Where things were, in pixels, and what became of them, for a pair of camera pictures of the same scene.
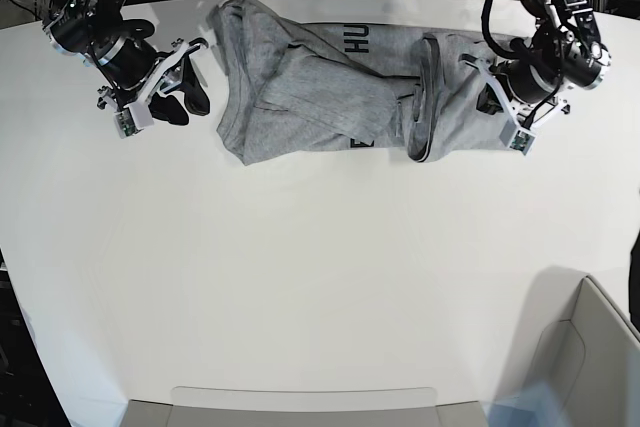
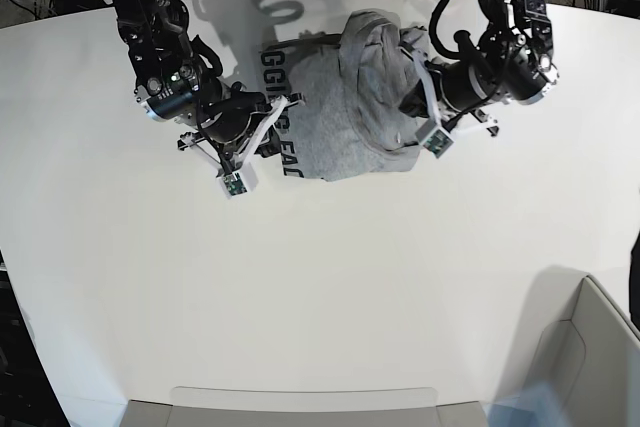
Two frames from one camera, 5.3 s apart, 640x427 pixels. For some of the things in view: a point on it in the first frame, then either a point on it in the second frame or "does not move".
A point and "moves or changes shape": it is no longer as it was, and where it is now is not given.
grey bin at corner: (582, 351) does not move
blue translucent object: (537, 406) does not move
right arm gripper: (526, 81) → (456, 87)
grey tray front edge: (305, 406) does not move
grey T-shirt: (290, 87) moves or changes shape
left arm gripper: (135, 71) → (236, 125)
